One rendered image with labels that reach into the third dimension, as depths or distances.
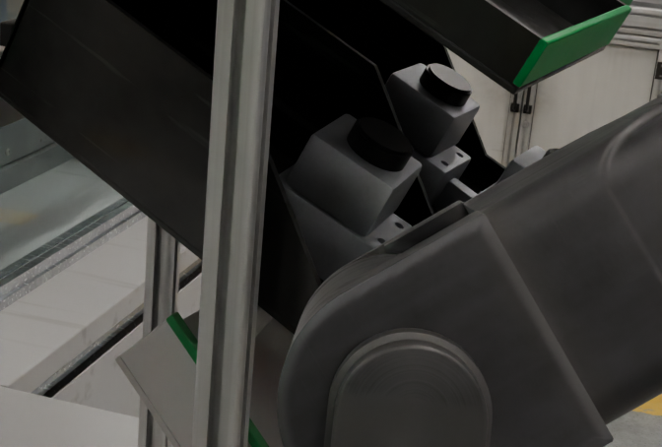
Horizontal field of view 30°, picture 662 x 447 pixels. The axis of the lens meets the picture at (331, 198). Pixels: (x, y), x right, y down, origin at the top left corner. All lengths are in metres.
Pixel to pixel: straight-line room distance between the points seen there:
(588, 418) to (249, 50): 0.25
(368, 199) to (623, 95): 3.84
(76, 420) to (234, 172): 0.76
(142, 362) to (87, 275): 1.00
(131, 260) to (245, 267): 1.14
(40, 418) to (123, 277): 0.38
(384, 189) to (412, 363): 0.30
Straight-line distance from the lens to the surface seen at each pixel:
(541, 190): 0.28
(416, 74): 0.71
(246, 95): 0.49
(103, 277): 1.58
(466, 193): 0.71
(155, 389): 0.59
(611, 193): 0.28
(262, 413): 0.65
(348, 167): 0.55
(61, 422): 1.24
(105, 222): 1.69
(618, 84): 4.37
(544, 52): 0.47
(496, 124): 4.43
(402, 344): 0.26
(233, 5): 0.48
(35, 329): 1.43
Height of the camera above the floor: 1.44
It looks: 17 degrees down
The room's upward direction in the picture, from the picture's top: 5 degrees clockwise
